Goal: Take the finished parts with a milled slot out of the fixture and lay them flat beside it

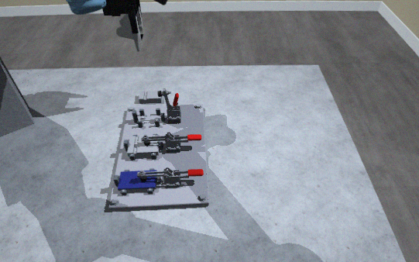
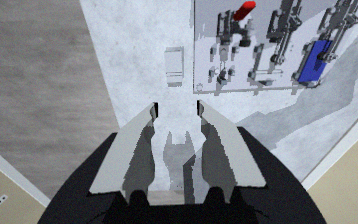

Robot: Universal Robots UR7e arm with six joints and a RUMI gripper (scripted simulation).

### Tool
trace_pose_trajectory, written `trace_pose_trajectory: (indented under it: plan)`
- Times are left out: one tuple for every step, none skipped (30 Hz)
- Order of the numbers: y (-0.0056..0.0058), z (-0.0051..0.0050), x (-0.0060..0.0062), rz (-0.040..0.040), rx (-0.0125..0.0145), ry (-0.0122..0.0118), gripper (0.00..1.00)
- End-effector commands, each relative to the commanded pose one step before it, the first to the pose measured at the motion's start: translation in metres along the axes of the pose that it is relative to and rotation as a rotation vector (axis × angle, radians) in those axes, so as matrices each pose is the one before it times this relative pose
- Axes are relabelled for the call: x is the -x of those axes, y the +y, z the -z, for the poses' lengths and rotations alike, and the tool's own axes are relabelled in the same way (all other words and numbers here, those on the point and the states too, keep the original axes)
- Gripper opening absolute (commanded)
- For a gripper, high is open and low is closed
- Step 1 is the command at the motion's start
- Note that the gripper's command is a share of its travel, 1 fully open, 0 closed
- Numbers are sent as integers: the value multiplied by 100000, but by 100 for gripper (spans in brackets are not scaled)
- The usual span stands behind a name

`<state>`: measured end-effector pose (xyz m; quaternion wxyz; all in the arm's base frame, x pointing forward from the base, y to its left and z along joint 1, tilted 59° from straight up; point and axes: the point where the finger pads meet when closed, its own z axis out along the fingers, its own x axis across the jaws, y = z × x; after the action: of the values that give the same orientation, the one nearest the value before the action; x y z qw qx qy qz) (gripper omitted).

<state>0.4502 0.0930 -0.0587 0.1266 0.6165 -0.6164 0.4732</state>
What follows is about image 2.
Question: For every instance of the blue rectangular block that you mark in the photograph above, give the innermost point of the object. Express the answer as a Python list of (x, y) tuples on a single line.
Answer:
[(312, 68)]

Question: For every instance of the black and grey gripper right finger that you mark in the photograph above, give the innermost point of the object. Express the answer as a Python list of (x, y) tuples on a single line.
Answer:
[(249, 174)]

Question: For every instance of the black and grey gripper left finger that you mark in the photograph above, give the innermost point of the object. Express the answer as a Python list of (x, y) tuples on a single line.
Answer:
[(122, 163)]

